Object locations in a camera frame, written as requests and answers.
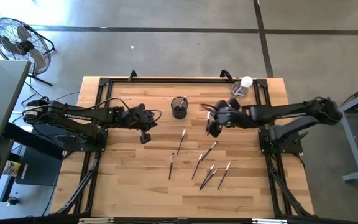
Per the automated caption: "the white bulb lamp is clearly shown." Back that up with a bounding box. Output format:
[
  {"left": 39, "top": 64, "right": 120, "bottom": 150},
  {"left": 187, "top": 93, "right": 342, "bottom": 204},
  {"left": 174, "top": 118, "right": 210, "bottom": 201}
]
[{"left": 230, "top": 75, "right": 254, "bottom": 99}]

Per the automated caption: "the black aluminium table frame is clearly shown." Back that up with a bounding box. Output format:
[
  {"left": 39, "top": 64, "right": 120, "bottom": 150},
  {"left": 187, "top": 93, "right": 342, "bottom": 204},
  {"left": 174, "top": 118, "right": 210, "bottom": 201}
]
[{"left": 54, "top": 77, "right": 316, "bottom": 218}]

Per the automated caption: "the black floor cable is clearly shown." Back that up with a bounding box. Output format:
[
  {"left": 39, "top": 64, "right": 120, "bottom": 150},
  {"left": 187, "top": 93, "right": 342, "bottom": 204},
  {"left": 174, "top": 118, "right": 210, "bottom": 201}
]
[{"left": 25, "top": 77, "right": 81, "bottom": 106}]

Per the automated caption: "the silver metal bracket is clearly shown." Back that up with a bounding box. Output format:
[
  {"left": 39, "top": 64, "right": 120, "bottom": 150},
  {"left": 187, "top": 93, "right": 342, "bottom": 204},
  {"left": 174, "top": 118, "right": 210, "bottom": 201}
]
[
  {"left": 252, "top": 218, "right": 288, "bottom": 224},
  {"left": 78, "top": 217, "right": 114, "bottom": 224}
]

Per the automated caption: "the black flat case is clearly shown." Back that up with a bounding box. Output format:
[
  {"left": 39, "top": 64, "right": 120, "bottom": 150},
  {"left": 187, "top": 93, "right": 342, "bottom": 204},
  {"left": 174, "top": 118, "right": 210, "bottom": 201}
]
[{"left": 14, "top": 123, "right": 74, "bottom": 187}]

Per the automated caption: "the black clamp handle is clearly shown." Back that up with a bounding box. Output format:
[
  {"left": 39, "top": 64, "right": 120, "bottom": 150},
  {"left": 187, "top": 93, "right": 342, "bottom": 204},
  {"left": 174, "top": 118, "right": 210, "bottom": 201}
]
[{"left": 293, "top": 130, "right": 310, "bottom": 144}]

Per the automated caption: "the black mesh brush cup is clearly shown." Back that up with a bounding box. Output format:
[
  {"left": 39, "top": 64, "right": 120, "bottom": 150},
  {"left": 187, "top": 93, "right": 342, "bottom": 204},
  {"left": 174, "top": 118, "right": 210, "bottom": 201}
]
[{"left": 170, "top": 96, "right": 190, "bottom": 120}]

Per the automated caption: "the small black plug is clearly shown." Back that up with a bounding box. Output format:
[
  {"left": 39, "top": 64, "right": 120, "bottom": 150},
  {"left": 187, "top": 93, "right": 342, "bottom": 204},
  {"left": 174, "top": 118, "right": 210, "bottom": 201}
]
[{"left": 6, "top": 195, "right": 21, "bottom": 207}]

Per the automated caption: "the black desk leg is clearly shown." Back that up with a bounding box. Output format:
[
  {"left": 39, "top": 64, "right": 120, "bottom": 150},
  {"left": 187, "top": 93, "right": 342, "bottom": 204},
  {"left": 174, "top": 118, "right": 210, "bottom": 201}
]
[{"left": 3, "top": 122, "right": 65, "bottom": 160}]

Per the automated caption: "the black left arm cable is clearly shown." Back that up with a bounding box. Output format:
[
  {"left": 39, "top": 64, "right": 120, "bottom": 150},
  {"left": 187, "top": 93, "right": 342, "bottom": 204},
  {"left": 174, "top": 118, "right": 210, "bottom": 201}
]
[{"left": 85, "top": 96, "right": 163, "bottom": 126}]

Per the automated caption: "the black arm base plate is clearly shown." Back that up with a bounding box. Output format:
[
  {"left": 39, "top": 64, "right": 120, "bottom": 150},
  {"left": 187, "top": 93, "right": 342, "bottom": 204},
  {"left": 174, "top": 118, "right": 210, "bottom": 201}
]
[
  {"left": 63, "top": 127, "right": 109, "bottom": 153},
  {"left": 258, "top": 127, "right": 304, "bottom": 155}
]

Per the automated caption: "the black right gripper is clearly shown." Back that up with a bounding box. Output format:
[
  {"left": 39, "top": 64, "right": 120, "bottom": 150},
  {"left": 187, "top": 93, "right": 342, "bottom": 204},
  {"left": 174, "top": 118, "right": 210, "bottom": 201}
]
[{"left": 201, "top": 98, "right": 242, "bottom": 138}]

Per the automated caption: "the black floor fan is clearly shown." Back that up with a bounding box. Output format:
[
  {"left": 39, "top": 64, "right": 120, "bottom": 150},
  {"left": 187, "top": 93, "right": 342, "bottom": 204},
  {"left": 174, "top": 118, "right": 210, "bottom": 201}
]
[{"left": 0, "top": 17, "right": 57, "bottom": 87}]

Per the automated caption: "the yellow white carton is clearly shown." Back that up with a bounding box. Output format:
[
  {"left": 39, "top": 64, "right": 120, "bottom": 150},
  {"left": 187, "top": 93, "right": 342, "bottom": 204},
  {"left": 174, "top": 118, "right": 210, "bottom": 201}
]
[{"left": 2, "top": 159, "right": 22, "bottom": 179}]

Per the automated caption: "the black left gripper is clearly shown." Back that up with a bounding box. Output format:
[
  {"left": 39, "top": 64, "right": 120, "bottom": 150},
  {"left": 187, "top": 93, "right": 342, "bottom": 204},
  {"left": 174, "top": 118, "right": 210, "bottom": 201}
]
[{"left": 124, "top": 103, "right": 159, "bottom": 145}]

